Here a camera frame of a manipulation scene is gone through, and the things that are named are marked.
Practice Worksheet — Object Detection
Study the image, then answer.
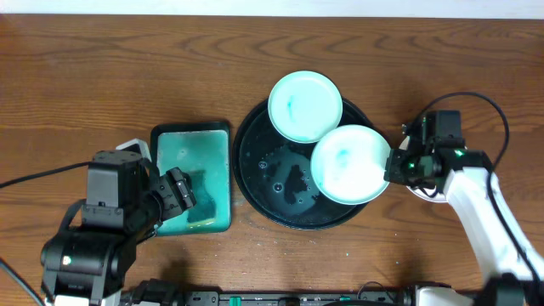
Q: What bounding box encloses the green yellow sponge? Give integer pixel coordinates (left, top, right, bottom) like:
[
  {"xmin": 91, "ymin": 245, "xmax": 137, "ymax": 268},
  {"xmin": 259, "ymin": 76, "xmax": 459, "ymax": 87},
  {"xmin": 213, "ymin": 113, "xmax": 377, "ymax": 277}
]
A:
[{"xmin": 187, "ymin": 171, "xmax": 216, "ymax": 223}]

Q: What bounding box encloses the white plate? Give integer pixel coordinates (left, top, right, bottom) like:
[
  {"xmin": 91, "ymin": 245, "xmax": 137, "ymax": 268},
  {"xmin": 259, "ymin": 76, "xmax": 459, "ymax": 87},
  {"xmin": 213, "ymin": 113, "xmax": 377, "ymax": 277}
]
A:
[{"xmin": 399, "ymin": 136, "xmax": 447, "ymax": 203}]

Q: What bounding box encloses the mint green plate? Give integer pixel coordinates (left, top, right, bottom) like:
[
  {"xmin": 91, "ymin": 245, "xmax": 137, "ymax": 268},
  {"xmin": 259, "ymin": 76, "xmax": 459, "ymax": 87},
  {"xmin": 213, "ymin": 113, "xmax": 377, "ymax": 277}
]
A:
[
  {"xmin": 268, "ymin": 71, "xmax": 343, "ymax": 144},
  {"xmin": 310, "ymin": 125, "xmax": 391, "ymax": 206}
]

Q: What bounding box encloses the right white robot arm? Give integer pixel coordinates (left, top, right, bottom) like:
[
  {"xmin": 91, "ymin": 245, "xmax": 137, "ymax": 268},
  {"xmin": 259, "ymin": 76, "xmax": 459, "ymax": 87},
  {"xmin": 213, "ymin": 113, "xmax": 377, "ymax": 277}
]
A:
[{"xmin": 384, "ymin": 114, "xmax": 543, "ymax": 305}]

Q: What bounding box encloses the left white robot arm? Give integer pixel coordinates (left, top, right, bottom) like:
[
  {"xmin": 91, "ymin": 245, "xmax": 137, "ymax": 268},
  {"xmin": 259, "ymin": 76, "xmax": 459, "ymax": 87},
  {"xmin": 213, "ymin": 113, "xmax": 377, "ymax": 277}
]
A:
[{"xmin": 41, "ymin": 150, "xmax": 196, "ymax": 305}]

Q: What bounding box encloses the green rectangular water tray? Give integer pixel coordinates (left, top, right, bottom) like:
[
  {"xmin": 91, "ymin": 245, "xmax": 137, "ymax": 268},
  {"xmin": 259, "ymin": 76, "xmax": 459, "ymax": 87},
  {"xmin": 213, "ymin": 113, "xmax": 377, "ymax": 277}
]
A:
[{"xmin": 150, "ymin": 122, "xmax": 231, "ymax": 236}]

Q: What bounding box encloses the mint green plate top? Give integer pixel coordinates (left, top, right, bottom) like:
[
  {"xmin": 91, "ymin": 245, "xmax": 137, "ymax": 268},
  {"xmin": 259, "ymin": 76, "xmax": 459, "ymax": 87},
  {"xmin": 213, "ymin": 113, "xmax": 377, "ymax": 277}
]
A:
[{"xmin": 268, "ymin": 71, "xmax": 343, "ymax": 144}]

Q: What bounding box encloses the right black cable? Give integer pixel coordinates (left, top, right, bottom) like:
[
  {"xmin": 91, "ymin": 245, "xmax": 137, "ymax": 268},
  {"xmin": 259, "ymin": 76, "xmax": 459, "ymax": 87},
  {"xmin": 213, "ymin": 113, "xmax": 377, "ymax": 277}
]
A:
[{"xmin": 407, "ymin": 91, "xmax": 544, "ymax": 281}]

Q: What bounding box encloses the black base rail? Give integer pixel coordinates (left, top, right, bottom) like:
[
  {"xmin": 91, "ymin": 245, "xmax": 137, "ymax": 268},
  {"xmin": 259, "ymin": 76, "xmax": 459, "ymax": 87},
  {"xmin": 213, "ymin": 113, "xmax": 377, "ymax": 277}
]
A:
[{"xmin": 118, "ymin": 278, "xmax": 485, "ymax": 306}]

